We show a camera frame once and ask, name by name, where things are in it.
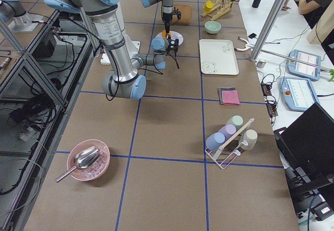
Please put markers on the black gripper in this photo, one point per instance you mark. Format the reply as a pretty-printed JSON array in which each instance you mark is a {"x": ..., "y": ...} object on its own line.
[
  {"x": 166, "y": 16},
  {"x": 170, "y": 45}
]

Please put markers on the orange fruit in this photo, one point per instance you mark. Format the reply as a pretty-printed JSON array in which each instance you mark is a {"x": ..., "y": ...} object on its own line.
[{"x": 166, "y": 34}]

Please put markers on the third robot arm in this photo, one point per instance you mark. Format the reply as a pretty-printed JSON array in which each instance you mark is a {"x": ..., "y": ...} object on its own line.
[{"x": 22, "y": 20}]

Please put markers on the cream bear tray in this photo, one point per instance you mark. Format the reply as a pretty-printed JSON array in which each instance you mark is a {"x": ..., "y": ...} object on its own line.
[{"x": 217, "y": 57}]

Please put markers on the white ribbed plate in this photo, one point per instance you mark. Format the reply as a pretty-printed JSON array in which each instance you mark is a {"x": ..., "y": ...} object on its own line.
[{"x": 174, "y": 35}]

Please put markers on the wooden cutting board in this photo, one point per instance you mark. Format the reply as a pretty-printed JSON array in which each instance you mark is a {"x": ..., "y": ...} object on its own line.
[{"x": 186, "y": 14}]

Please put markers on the yellow mug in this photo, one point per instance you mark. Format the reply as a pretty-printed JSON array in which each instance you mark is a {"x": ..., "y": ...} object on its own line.
[{"x": 208, "y": 6}]

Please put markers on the green bowl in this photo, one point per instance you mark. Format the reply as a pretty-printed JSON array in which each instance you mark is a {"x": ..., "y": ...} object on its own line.
[{"x": 212, "y": 27}]

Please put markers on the wooden dish rack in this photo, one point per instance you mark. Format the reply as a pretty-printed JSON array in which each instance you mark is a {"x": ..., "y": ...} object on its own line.
[{"x": 221, "y": 8}]

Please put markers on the grey cloth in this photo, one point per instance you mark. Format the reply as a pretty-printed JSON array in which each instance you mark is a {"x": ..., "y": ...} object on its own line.
[{"x": 220, "y": 89}]

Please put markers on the pink cloth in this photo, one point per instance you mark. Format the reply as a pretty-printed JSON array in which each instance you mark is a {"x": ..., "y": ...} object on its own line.
[{"x": 230, "y": 97}]

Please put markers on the green cup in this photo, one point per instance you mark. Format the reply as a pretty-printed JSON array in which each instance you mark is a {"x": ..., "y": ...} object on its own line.
[{"x": 236, "y": 121}]

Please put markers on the purple cup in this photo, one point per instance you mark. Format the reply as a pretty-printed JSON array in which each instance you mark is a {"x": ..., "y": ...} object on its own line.
[{"x": 228, "y": 131}]

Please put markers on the blue cup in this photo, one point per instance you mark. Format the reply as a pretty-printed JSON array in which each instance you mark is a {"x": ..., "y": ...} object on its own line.
[{"x": 214, "y": 141}]

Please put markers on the wooden rack rod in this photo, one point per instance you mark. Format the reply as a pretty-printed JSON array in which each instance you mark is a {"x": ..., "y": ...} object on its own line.
[{"x": 240, "y": 132}]

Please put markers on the upper teach pendant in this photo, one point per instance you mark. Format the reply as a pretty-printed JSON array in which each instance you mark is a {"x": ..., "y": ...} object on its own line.
[{"x": 303, "y": 70}]

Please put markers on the teach pendant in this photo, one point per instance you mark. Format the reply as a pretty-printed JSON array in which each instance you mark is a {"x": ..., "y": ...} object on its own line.
[
  {"x": 303, "y": 70},
  {"x": 298, "y": 93}
]

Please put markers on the beige cup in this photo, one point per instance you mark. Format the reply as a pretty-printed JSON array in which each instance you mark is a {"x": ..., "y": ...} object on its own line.
[{"x": 248, "y": 139}]

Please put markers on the lower teach pendant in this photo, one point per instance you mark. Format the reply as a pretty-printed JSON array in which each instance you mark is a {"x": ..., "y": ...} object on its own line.
[{"x": 298, "y": 93}]

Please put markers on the metal scoop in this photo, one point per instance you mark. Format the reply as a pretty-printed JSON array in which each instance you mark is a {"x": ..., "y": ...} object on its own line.
[{"x": 82, "y": 160}]

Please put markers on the pink bowl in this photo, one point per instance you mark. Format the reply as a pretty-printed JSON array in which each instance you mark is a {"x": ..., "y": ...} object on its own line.
[{"x": 98, "y": 168}]

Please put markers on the black laptop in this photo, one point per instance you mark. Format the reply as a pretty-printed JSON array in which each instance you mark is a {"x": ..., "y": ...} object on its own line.
[{"x": 307, "y": 144}]

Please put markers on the aluminium frame post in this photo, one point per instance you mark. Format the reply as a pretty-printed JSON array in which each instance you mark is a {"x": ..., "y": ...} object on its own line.
[{"x": 277, "y": 5}]

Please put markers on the white wire cup rack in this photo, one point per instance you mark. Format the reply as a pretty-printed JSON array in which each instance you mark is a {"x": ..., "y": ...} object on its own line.
[{"x": 224, "y": 157}]

